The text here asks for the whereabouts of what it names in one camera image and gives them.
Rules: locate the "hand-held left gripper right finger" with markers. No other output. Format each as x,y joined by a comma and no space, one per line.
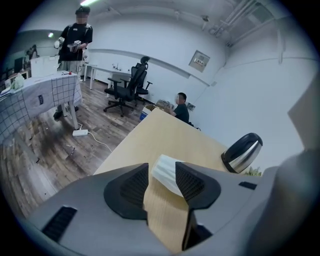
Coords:
212,193

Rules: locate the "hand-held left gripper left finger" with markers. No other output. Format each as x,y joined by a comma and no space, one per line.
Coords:
112,197

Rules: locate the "white cleaning cloth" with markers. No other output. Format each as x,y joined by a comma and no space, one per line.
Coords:
163,172

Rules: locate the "steel electric kettle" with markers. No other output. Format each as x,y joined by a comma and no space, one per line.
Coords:
242,155

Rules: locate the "white power strip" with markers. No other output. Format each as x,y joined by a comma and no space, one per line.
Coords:
80,132

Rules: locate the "light wooden table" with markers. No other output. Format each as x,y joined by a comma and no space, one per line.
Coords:
162,135

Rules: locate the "cardboard box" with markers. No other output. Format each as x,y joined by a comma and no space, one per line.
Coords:
150,112

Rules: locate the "black office chair with headrest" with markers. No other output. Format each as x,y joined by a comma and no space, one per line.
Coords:
142,85

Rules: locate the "white desk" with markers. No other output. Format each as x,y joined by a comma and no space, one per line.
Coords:
107,71

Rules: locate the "table with checked cloth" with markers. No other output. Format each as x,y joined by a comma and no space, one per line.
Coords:
30,100

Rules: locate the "white ceiling pipes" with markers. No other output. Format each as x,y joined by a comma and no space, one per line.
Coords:
237,22

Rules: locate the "ceiling light strip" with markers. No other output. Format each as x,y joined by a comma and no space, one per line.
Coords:
87,2

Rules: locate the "grey wall panel box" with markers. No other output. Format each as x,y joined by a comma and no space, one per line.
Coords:
199,61

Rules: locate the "white wall trunking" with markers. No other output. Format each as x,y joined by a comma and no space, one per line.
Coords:
150,60

